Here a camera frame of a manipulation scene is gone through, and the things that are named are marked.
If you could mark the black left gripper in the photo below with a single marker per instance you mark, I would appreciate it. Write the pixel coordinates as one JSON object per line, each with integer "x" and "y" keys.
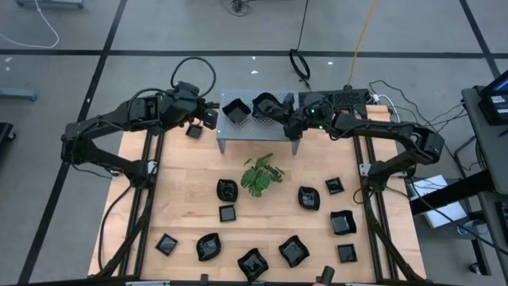
{"x": 209, "y": 118}

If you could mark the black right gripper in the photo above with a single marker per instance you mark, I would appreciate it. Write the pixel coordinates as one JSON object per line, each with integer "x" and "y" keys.
{"x": 294, "y": 119}

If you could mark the round black pot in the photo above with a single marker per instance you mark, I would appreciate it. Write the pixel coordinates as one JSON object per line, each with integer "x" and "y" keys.
{"x": 262, "y": 104}

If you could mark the green potted plant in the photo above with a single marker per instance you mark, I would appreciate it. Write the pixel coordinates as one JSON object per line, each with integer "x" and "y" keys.
{"x": 260, "y": 178}

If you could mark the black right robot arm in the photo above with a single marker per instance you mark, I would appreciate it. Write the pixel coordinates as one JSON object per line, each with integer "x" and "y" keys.
{"x": 381, "y": 129}

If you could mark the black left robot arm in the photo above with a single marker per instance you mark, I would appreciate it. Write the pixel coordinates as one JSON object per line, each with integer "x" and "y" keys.
{"x": 107, "y": 119}

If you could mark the grey perforated metal shelf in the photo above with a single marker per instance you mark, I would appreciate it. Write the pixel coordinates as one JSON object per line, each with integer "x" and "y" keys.
{"x": 254, "y": 130}

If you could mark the black perforated metal box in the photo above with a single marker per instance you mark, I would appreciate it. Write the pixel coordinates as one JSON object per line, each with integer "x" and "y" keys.
{"x": 351, "y": 97}

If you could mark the black cylindrical object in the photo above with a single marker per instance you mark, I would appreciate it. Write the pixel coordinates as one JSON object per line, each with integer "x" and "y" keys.
{"x": 328, "y": 274}

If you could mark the black metal beam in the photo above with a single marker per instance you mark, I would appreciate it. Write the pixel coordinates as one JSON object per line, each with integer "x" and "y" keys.
{"x": 448, "y": 194}

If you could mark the grey metal floor bar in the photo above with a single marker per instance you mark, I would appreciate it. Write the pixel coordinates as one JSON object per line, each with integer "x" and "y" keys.
{"x": 18, "y": 94}

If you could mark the white box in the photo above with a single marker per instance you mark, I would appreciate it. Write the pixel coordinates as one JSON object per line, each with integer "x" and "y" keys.
{"x": 448, "y": 216}

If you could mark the grey metal table base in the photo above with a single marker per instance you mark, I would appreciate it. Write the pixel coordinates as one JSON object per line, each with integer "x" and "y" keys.
{"x": 49, "y": 3}

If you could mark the black device with labels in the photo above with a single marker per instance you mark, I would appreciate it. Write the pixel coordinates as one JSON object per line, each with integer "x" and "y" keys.
{"x": 494, "y": 109}

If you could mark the grey side desk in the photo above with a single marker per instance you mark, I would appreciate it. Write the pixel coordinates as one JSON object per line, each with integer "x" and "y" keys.
{"x": 492, "y": 151}

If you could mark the blue screen monitor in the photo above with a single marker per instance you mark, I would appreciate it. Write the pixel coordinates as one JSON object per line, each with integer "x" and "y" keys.
{"x": 501, "y": 85}

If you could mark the black caster wheel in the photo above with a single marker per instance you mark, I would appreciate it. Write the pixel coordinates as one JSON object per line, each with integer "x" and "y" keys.
{"x": 474, "y": 268}

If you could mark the black camera bracket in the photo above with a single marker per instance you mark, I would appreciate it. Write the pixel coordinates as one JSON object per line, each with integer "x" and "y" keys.
{"x": 204, "y": 279}

